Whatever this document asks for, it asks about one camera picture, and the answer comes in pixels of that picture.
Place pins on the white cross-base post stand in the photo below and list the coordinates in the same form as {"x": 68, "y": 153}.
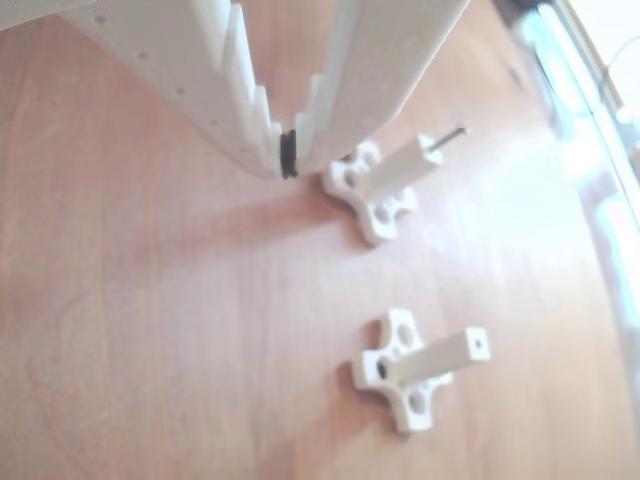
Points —
{"x": 425, "y": 360}
{"x": 395, "y": 170}

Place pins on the silver metal screw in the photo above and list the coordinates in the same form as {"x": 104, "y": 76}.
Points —
{"x": 450, "y": 137}

